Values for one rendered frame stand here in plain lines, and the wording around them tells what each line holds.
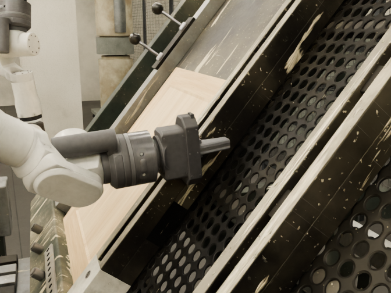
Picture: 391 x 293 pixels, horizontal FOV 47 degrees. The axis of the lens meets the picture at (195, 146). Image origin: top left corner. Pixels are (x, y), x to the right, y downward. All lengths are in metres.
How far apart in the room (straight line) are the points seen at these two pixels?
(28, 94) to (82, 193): 0.74
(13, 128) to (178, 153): 0.26
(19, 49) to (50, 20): 3.76
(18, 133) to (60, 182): 0.09
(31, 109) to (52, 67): 3.74
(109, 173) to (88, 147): 0.06
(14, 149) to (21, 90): 0.75
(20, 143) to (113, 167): 0.14
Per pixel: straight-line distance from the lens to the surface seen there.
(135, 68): 1.66
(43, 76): 5.14
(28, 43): 1.36
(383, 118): 0.56
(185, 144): 0.74
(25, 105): 1.41
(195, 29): 1.46
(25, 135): 0.66
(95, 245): 1.09
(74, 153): 0.70
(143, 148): 0.72
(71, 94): 5.19
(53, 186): 0.68
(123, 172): 0.71
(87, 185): 0.69
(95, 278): 0.86
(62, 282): 1.06
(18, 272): 1.49
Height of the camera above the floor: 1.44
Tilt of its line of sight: 14 degrees down
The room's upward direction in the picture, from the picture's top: straight up
